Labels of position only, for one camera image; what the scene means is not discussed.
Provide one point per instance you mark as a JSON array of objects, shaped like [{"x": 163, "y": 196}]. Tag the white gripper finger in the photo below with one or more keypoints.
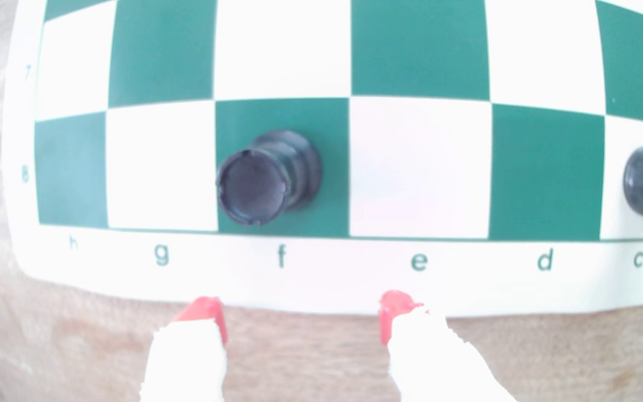
[
  {"x": 438, "y": 368},
  {"x": 187, "y": 363}
]

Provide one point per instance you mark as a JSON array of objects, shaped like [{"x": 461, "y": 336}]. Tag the green and white chess mat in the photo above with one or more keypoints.
[{"x": 419, "y": 167}]

